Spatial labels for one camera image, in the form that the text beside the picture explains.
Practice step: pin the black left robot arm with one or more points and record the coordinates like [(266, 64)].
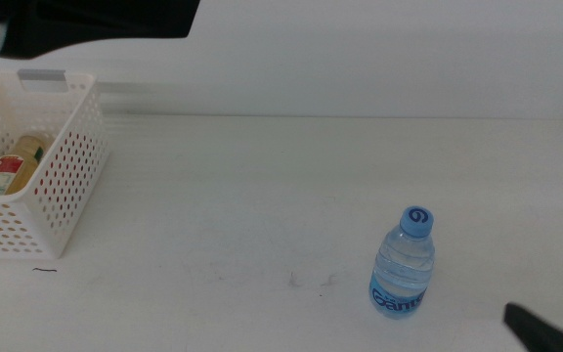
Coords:
[(91, 19)]

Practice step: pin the white perforated plastic basket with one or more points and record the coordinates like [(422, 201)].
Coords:
[(78, 80)]

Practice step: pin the yellow liquid bottle white cap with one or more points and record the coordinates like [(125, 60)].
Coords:
[(25, 166)]

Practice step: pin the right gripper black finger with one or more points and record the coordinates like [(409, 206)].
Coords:
[(545, 335)]

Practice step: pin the small water bottle blue cap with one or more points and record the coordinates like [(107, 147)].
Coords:
[(403, 274)]

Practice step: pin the small dark thread scrap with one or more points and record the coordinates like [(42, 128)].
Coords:
[(47, 270)]

